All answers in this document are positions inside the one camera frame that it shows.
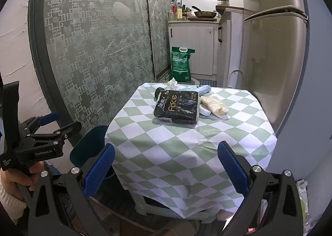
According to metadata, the striped grey rug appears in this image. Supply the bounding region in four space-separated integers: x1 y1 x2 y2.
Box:
200 75 218 87

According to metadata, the black tissue packet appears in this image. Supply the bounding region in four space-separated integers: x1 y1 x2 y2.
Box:
154 90 200 125

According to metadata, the beige refrigerator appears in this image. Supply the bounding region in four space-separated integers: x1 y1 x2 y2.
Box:
239 0 309 133

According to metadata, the white kitchen cabinet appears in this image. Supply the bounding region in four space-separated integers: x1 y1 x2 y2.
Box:
168 22 218 77

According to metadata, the row of condiment bottles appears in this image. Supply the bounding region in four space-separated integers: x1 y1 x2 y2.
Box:
169 0 193 21

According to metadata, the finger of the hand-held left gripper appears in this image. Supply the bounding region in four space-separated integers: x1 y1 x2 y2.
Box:
21 112 60 133
25 121 82 146

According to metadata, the clear plastic bag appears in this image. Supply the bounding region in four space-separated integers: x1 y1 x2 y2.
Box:
296 179 310 226

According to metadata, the person's left hand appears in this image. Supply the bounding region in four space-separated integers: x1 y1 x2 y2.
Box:
0 162 45 199

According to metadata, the patterned glass sliding door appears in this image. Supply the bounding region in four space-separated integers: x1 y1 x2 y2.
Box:
28 0 156 133
145 0 173 81

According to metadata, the green rice bag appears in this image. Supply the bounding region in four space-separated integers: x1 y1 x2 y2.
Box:
170 46 196 83

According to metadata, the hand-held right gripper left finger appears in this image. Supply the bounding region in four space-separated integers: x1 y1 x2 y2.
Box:
27 143 116 236

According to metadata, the blue white packet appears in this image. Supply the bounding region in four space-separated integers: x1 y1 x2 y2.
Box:
190 85 212 96

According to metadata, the beige wrapper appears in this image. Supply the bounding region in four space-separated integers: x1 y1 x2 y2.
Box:
201 95 230 119

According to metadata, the white cabinet with black handle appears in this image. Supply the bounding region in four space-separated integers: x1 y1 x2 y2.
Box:
213 7 245 88

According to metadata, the teal plastic bin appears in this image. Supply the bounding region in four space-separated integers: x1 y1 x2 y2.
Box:
70 125 120 182

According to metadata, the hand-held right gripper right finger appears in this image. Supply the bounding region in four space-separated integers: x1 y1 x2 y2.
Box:
217 141 304 236

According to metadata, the person's left forearm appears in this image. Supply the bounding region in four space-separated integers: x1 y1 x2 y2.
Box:
0 187 28 217

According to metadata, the metal frying pan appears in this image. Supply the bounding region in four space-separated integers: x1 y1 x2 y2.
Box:
191 6 218 17

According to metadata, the green white checkered tablecloth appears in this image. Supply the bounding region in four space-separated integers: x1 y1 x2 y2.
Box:
105 82 277 219

